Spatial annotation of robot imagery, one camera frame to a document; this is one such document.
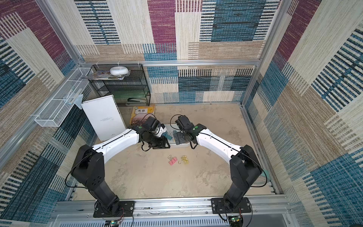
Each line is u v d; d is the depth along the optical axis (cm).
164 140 76
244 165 44
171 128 66
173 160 89
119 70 87
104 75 90
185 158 89
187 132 66
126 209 73
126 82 108
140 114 115
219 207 72
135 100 111
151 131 74
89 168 46
